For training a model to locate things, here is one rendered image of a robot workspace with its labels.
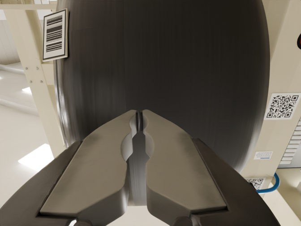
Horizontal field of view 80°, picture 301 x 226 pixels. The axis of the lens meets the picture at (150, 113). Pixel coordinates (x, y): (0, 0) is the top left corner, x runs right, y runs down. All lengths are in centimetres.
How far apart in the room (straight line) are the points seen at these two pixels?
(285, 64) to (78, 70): 44
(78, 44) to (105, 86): 6
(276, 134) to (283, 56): 22
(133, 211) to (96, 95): 296
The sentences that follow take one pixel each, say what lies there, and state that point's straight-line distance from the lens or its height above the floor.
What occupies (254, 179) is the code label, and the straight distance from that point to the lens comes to 71.
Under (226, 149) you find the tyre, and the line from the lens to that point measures 26.
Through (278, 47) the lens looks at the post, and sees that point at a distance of 49.
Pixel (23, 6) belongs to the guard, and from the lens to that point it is 92.
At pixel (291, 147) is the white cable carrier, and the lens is 69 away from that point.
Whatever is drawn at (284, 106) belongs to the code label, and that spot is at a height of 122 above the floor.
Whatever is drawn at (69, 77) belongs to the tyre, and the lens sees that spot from 24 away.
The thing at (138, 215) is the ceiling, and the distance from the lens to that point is 311.
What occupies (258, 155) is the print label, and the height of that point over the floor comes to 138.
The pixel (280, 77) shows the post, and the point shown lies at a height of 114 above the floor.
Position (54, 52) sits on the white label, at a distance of 26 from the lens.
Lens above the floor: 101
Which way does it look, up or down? 29 degrees up
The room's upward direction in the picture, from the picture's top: 180 degrees clockwise
